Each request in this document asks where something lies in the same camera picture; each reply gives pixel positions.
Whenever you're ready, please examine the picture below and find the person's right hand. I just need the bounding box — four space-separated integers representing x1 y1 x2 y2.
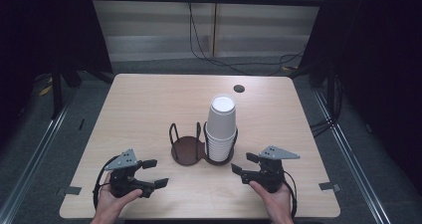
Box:
248 180 295 220

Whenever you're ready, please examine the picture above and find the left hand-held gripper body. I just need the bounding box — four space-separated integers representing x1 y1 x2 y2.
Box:
104 147 156 199

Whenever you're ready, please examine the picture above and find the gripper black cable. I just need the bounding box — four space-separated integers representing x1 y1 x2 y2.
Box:
282 169 299 219
92 155 121 211

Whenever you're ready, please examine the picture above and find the black curtain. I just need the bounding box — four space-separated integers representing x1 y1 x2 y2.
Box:
0 0 114 145
298 0 422 195

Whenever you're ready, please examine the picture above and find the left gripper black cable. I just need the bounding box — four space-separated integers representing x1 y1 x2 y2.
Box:
92 155 121 211

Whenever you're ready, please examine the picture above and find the bundle of black cables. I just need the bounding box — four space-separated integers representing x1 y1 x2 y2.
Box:
310 74 343 139

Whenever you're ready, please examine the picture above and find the yellow floor tape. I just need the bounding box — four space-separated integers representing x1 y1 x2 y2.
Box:
38 84 54 98

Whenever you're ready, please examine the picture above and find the grey tape strip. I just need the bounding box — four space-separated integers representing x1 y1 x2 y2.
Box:
63 185 83 196
318 181 341 192

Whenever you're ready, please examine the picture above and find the black wire double cup holder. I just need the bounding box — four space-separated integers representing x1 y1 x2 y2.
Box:
168 120 240 167

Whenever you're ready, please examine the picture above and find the white paper cup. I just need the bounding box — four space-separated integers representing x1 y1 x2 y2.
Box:
205 94 238 140

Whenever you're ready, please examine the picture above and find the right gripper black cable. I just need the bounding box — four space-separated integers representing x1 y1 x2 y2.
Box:
282 169 299 219

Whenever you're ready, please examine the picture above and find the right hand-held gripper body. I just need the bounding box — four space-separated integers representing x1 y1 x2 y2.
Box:
241 145 302 194

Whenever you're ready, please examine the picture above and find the long black floor cable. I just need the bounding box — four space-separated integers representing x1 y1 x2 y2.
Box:
187 1 307 77

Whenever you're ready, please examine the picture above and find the metal floor rail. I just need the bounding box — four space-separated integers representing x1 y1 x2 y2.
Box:
0 94 78 224
313 90 393 224

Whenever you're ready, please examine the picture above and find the person's left hand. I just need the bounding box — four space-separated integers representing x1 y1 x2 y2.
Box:
94 171 144 220

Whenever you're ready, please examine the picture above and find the black metal stand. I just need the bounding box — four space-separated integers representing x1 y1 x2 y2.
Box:
50 59 65 120

